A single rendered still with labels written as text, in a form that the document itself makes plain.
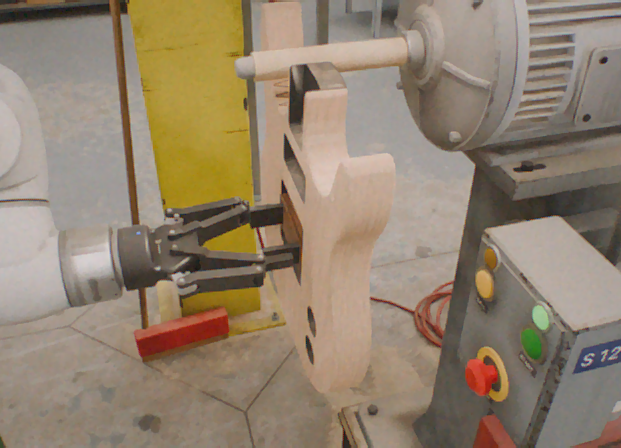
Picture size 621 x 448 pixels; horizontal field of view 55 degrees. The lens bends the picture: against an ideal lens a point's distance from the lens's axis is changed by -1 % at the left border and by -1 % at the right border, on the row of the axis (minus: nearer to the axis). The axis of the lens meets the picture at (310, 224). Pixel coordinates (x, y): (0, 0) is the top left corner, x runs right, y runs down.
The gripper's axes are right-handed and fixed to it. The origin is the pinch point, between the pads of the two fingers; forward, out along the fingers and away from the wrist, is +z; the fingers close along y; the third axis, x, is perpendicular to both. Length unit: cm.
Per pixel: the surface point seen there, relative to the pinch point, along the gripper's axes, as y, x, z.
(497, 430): 13, -42, 34
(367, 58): -6.1, 19.4, 10.6
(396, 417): -12, -77, 31
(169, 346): -70, -109, -19
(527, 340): 25.3, 4.8, 17.2
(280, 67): -6.0, 19.4, 0.3
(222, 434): -36, -110, -8
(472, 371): 22.2, -4.0, 15.1
